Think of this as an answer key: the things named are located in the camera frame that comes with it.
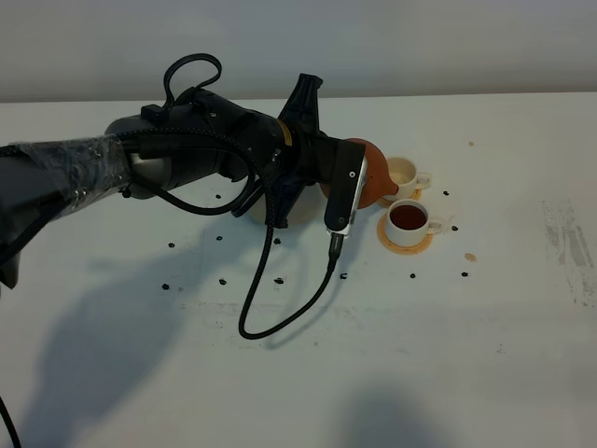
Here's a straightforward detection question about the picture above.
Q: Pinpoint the white teacup near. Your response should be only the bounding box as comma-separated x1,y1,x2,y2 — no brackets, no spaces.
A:
383,199,446,247

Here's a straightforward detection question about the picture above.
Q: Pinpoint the wooden coaster near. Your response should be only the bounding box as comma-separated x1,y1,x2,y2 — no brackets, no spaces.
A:
377,215,434,256

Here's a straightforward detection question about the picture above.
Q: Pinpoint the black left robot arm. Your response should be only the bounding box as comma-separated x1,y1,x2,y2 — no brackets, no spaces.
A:
1,75,326,287

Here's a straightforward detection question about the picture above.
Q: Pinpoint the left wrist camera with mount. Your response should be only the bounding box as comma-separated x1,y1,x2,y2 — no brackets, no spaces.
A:
313,137,367,235

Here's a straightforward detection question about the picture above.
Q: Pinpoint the white teacup far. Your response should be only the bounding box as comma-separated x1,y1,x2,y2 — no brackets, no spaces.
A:
383,157,432,201

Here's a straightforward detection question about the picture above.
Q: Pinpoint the black braided camera cable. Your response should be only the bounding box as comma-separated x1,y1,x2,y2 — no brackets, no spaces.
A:
111,52,347,341

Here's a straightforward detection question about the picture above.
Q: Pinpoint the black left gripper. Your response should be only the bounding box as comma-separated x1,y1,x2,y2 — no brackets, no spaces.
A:
269,74,331,229

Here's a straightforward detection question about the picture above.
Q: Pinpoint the beige round teapot saucer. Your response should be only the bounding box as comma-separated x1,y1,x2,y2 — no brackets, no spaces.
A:
245,186,326,229

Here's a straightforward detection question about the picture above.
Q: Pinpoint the white teacup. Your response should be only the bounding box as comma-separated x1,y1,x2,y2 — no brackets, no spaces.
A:
383,157,432,201
383,199,446,247

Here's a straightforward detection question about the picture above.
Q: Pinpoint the brown clay teapot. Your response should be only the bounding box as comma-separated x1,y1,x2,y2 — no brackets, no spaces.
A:
310,138,398,210

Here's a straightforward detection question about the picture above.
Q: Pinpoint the wooden coaster far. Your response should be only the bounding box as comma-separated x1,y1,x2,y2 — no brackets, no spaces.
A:
376,187,423,208

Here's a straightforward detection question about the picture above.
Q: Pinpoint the wooden coaster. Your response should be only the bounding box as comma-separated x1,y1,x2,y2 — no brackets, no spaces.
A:
376,187,423,208
377,215,434,256

